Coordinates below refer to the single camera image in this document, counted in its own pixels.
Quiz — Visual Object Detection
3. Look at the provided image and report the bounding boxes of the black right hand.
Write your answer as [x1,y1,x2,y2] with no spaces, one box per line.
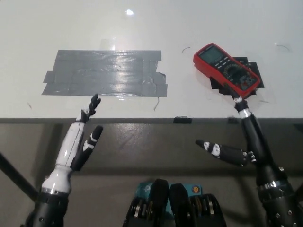
[195,91,293,189]

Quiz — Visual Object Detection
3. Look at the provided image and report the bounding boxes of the white and black left hand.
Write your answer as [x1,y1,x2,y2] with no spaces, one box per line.
[54,93,104,171]

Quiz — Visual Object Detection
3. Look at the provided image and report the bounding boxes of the red digital multimeter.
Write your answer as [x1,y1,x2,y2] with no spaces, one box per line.
[193,43,261,99]

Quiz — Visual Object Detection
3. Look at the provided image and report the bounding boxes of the black and teal robot body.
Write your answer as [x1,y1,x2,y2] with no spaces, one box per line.
[122,178,225,227]

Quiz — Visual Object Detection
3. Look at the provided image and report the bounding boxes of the black tape patch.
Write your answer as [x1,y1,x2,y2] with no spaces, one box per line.
[210,56,265,96]

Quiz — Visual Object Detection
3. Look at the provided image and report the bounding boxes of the small black tape piece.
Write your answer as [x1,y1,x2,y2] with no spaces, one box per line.
[173,116,192,124]

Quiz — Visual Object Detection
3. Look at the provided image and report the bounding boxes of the grey duct tape patch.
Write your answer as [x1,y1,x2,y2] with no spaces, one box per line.
[41,49,168,97]

